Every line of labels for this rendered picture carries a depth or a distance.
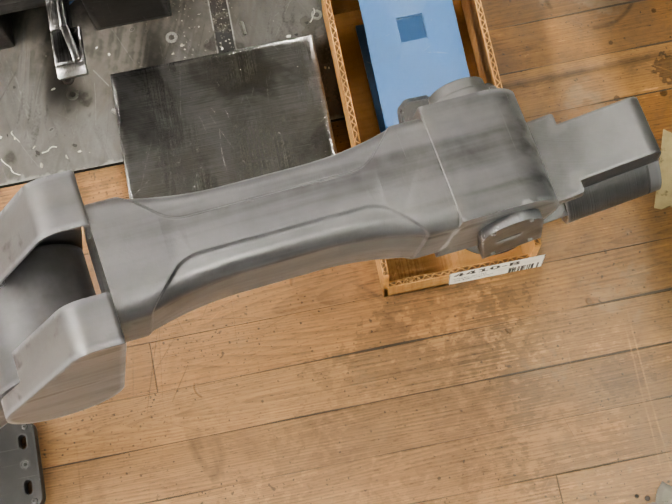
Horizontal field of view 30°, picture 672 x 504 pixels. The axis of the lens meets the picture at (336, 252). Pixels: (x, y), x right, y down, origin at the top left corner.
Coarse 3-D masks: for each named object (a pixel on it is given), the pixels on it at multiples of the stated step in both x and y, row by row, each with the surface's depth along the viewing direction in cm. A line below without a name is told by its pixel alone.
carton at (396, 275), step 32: (352, 0) 103; (480, 0) 98; (352, 32) 105; (480, 32) 98; (352, 64) 104; (480, 64) 101; (352, 96) 103; (352, 128) 96; (448, 256) 99; (480, 256) 99; (512, 256) 99; (544, 256) 96; (384, 288) 96; (416, 288) 98
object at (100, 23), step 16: (32, 0) 99; (96, 0) 101; (112, 0) 102; (128, 0) 102; (144, 0) 103; (160, 0) 103; (0, 16) 103; (96, 16) 104; (112, 16) 104; (128, 16) 105; (144, 16) 105; (160, 16) 106; (0, 32) 103; (0, 48) 106
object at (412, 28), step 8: (416, 16) 104; (400, 24) 104; (408, 24) 104; (416, 24) 104; (360, 32) 104; (400, 32) 104; (408, 32) 104; (416, 32) 104; (424, 32) 104; (360, 40) 104; (408, 40) 104; (360, 48) 104; (368, 48) 104; (368, 56) 104; (368, 64) 103; (368, 72) 103; (368, 80) 103; (376, 88) 103; (376, 96) 103; (376, 104) 102; (376, 112) 102; (384, 128) 102
